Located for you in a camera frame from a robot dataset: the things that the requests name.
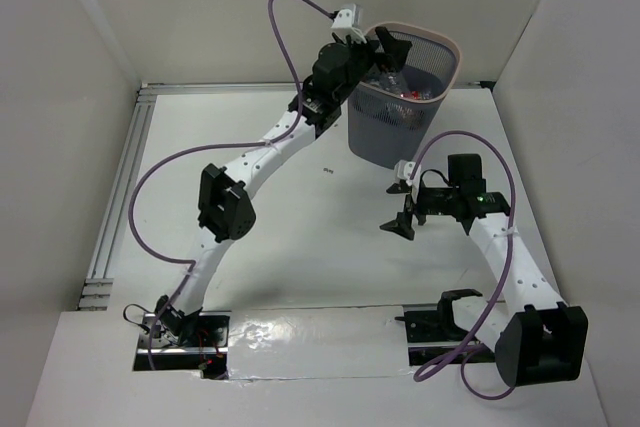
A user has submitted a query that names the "clear unlabelled plastic bottle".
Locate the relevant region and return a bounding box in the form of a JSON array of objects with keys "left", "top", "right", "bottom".
[{"left": 365, "top": 66, "right": 411, "bottom": 98}]

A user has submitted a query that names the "shiny tape sheet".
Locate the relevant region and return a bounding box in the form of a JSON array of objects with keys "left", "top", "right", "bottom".
[{"left": 227, "top": 306, "right": 410, "bottom": 380}]

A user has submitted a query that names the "grey mesh waste bin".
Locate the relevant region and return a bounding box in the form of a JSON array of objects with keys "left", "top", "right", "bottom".
[{"left": 347, "top": 21, "right": 462, "bottom": 169}]

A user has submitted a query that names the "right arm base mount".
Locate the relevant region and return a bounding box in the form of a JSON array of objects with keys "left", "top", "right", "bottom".
[{"left": 395, "top": 289, "right": 508, "bottom": 367}]

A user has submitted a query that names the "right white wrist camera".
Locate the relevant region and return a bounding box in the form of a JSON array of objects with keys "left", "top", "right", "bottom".
[{"left": 394, "top": 160, "right": 415, "bottom": 186}]

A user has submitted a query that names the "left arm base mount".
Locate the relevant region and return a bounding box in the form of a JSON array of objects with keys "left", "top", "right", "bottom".
[{"left": 122, "top": 304, "right": 230, "bottom": 380}]

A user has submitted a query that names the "red label water bottle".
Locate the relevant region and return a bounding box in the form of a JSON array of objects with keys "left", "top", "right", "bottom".
[{"left": 398, "top": 89, "right": 440, "bottom": 118}]

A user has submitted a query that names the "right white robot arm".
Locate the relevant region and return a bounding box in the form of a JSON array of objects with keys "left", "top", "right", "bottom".
[{"left": 381, "top": 154, "right": 588, "bottom": 388}]

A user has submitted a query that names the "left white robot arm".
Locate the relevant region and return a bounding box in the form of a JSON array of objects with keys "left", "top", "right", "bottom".
[{"left": 156, "top": 27, "right": 412, "bottom": 346}]

